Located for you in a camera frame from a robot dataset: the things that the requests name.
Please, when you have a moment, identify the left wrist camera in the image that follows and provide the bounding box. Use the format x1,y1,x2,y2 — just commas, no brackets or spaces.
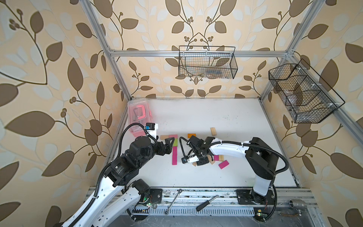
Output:
145,123,158,138

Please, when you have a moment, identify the light pink block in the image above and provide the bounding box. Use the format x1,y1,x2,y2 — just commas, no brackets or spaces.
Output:
169,134,178,139

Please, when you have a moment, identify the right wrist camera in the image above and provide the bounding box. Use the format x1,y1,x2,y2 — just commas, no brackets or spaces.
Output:
181,156,199,164

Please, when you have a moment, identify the metal pipe fitting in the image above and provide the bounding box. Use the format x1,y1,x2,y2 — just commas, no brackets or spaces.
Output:
289,199,307,210

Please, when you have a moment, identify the small natural wood block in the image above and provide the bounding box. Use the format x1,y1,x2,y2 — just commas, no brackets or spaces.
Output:
218,155,225,161

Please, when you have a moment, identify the pink plastic storage box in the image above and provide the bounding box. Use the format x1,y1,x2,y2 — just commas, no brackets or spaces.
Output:
128,98,153,126

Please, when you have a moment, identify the back black wire basket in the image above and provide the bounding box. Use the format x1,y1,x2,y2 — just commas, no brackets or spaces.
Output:
178,45,238,79

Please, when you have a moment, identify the right black wire basket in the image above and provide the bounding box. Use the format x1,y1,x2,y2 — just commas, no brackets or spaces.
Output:
268,59,346,124

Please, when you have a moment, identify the black wire basket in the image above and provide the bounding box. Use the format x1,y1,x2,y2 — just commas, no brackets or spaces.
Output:
178,45,238,79
268,59,346,124

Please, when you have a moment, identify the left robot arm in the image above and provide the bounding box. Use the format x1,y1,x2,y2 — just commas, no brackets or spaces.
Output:
62,123,175,227

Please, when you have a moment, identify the green block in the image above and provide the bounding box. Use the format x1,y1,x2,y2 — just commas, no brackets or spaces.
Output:
173,138,178,147

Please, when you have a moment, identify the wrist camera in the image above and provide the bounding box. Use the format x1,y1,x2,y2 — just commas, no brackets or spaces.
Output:
181,156,199,164
145,123,158,138

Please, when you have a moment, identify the black handled screwdriver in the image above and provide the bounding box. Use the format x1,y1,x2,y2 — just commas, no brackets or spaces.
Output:
196,195,219,212

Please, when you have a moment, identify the silver wrench on rail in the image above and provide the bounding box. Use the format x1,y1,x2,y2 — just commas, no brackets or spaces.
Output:
164,189,183,215

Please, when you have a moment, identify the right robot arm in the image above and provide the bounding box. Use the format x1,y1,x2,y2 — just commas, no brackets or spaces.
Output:
179,135,289,222

